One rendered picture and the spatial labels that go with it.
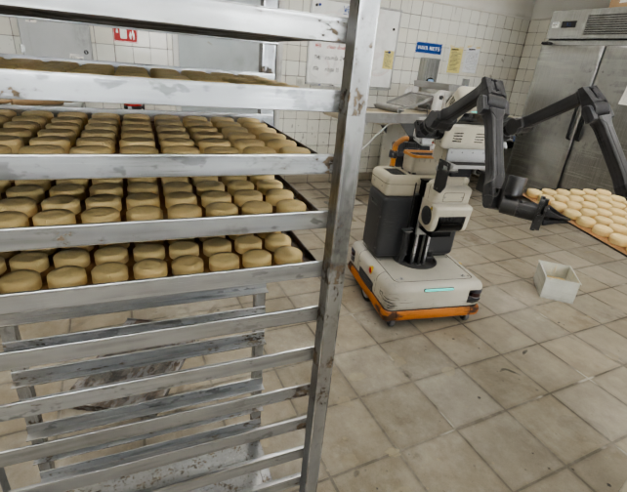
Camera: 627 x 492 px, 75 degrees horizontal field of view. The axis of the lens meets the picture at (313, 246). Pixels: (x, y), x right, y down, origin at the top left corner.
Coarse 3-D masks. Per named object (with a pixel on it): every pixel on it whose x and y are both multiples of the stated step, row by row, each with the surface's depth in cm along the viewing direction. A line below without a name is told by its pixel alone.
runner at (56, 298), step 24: (288, 264) 67; (312, 264) 68; (72, 288) 55; (96, 288) 56; (120, 288) 58; (144, 288) 59; (168, 288) 60; (192, 288) 62; (216, 288) 63; (0, 312) 53
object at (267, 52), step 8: (264, 0) 87; (272, 0) 87; (264, 48) 91; (272, 48) 91; (264, 56) 91; (272, 56) 92; (264, 64) 92; (272, 64) 93; (264, 72) 93; (272, 72) 93; (264, 112) 96; (256, 296) 117; (264, 296) 118; (256, 304) 118; (264, 304) 119; (256, 352) 126; (256, 376) 130; (256, 392) 133; (256, 416) 137
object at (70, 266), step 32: (0, 256) 62; (32, 256) 63; (64, 256) 64; (96, 256) 65; (128, 256) 68; (160, 256) 68; (192, 256) 67; (224, 256) 68; (256, 256) 69; (288, 256) 70; (0, 288) 55; (32, 288) 57
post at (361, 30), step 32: (352, 0) 52; (352, 32) 53; (352, 64) 54; (352, 96) 55; (352, 128) 57; (352, 160) 59; (352, 192) 62; (320, 288) 70; (320, 320) 72; (320, 352) 73; (320, 384) 77; (320, 416) 80; (320, 448) 85
